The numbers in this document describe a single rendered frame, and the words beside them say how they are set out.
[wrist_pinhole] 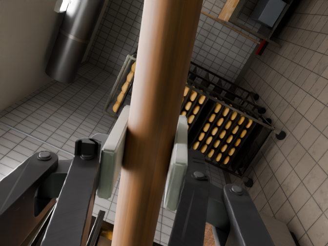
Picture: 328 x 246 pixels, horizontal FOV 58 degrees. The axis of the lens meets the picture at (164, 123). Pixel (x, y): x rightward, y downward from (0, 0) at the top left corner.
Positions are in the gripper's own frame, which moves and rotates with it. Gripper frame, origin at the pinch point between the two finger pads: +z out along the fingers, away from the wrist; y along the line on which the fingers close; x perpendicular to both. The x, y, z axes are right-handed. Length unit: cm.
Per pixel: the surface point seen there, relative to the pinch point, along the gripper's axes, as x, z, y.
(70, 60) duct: -67, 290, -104
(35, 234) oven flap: -132, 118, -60
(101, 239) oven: -159, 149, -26
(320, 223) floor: -115, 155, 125
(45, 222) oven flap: -132, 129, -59
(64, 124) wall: -127, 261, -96
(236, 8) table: 16, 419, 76
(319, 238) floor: -122, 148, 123
